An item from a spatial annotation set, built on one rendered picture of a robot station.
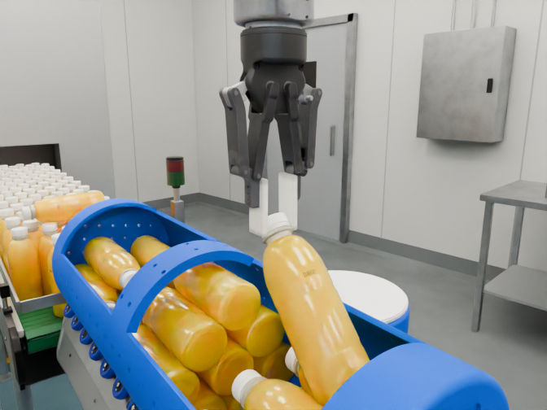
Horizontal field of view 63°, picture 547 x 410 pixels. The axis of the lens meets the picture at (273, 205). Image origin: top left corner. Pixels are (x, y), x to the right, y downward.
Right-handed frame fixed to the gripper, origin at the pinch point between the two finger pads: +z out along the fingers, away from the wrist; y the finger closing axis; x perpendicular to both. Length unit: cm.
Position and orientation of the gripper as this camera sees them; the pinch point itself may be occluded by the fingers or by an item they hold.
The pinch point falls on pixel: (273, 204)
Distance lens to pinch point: 54.7
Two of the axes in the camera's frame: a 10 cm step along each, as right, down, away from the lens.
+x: -6.0, -2.0, 7.7
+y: 8.0, -1.5, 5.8
